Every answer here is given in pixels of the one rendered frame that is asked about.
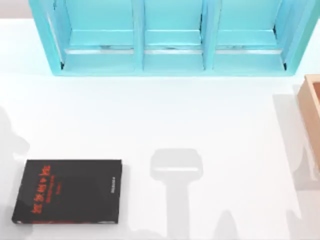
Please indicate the light blue rack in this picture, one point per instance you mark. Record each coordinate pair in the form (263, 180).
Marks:
(172, 62)

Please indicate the black book with red lettering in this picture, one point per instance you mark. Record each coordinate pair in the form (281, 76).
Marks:
(75, 195)

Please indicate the shallow salmon-coloured box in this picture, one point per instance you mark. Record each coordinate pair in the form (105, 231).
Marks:
(308, 112)

